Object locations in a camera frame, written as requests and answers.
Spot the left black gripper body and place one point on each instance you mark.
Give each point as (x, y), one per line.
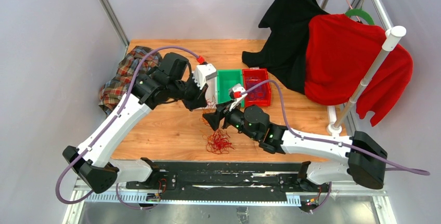
(190, 92)

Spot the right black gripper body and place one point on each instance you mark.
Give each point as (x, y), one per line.
(235, 118)

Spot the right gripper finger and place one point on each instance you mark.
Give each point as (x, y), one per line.
(214, 119)
(224, 107)

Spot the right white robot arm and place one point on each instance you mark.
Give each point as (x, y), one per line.
(357, 158)

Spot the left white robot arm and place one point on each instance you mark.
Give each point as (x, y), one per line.
(173, 80)

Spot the white plastic bin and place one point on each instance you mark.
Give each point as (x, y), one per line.
(211, 92)

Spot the green plastic bin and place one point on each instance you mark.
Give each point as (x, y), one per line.
(226, 79)

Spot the red plastic bin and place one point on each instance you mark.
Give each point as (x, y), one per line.
(261, 96)

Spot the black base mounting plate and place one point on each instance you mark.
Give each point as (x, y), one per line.
(174, 174)

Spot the black t-shirt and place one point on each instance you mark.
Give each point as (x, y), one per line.
(284, 53)

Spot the plaid flannel shirt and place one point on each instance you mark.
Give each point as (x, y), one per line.
(112, 91)

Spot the red t-shirt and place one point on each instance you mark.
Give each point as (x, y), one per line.
(340, 51)

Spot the green hanger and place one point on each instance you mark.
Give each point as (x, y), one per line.
(361, 14)

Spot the white clothes rack pole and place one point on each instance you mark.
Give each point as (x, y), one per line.
(393, 37)

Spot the metal rack top bar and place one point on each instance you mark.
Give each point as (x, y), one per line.
(382, 14)

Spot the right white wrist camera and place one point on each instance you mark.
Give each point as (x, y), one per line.
(237, 94)

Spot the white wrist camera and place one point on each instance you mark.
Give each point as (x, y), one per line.
(204, 73)
(237, 94)

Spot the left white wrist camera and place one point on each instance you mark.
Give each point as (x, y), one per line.
(204, 73)

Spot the slotted aluminium rail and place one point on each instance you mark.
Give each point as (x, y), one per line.
(252, 195)

